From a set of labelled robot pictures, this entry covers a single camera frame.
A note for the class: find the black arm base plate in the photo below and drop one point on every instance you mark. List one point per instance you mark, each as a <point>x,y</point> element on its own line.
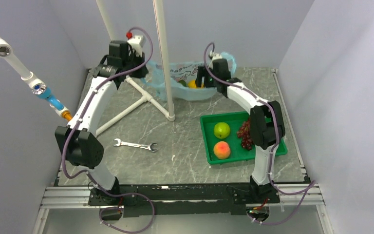
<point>182,199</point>

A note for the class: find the light blue plastic bag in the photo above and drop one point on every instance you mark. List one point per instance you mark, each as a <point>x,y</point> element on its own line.
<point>178,71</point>

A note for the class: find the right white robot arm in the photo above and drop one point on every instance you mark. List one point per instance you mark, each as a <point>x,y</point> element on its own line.
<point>266,128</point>

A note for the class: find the white PVC pipe stand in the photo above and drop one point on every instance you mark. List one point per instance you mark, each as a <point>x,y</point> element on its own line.
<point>146,96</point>

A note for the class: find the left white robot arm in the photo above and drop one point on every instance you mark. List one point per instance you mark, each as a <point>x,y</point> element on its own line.
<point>81,152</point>

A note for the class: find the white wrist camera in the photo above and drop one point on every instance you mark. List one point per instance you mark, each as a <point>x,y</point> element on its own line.
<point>215,56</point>
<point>135,40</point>

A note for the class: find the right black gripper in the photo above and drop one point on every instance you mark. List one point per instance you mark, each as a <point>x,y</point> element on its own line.
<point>202,72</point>

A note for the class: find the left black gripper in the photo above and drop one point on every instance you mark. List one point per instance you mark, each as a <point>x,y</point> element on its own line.
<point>142,72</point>

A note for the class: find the silver combination wrench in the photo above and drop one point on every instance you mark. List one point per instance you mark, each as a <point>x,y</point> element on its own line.
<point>149,147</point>

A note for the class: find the dark fake grapes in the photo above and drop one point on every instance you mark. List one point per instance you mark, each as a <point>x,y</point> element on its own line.
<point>244,134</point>

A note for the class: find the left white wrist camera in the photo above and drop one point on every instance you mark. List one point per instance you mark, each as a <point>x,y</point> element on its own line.
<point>135,40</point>

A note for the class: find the red fake peach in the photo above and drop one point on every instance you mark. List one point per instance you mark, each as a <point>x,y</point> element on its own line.
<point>222,150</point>

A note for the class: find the yellow fake lemon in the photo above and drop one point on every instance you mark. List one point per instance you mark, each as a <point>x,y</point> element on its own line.
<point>192,84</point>

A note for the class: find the green fake apple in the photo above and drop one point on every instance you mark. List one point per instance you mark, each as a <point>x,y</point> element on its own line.
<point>221,130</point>

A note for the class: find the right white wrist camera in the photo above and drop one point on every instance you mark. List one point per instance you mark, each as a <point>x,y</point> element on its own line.
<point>215,56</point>

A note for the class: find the green plastic tray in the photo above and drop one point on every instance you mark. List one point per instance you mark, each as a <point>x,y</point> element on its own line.
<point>227,138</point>

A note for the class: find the aluminium rail frame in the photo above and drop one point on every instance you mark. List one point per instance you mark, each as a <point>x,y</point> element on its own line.
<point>77,197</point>

